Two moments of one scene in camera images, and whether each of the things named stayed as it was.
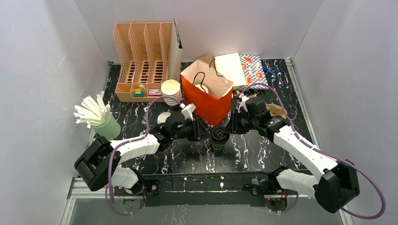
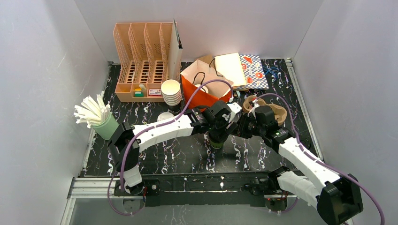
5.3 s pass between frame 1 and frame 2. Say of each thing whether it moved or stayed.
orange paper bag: stayed
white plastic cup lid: stayed
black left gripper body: moved
